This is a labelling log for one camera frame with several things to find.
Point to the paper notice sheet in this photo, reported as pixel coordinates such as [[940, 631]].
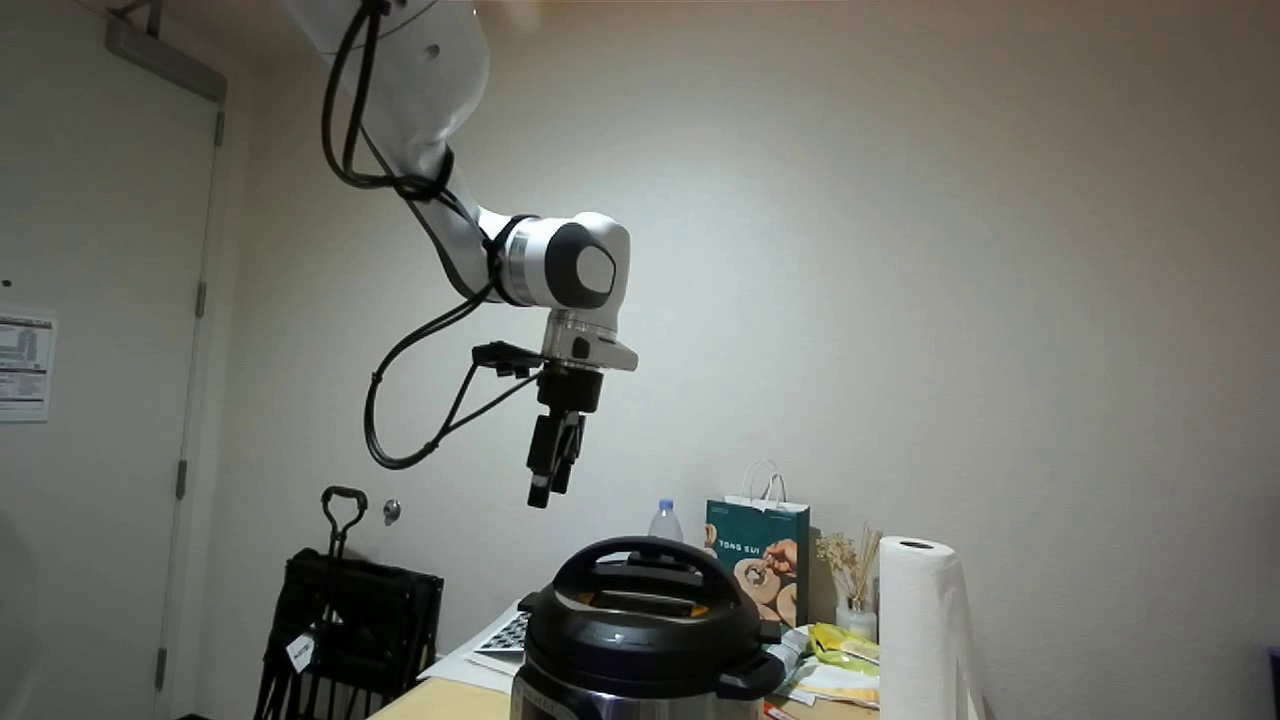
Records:
[[25, 367]]

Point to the jar with dried sticks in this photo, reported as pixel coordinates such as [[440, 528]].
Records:
[[850, 572]]

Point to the clear water bottle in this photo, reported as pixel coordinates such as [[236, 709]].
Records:
[[665, 520]]

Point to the black white checkerboard panel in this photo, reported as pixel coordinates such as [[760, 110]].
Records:
[[505, 636]]

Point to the white paper towel roll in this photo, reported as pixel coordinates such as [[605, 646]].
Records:
[[921, 626]]

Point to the yellow snack packet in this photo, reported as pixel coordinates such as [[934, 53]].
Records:
[[840, 646]]

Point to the stainless steel cooker body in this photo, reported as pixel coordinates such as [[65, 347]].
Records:
[[586, 701]]

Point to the black folding cart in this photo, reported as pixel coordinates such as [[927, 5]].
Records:
[[347, 626]]

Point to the grey door closer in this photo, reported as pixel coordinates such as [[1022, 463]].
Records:
[[160, 53]]

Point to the green gift bag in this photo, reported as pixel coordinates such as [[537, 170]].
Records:
[[757, 563]]

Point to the white flat board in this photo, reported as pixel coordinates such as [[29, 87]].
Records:
[[460, 668]]

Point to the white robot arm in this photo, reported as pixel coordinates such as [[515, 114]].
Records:
[[426, 66]]

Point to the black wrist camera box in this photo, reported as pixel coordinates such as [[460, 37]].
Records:
[[505, 358]]

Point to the white cart tag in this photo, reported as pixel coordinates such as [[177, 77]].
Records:
[[300, 649]]

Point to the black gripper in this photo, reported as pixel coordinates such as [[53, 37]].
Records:
[[564, 395]]

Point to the small metal wall hook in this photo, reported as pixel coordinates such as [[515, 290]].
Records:
[[393, 511]]

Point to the white door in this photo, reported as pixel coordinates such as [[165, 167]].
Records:
[[92, 403]]

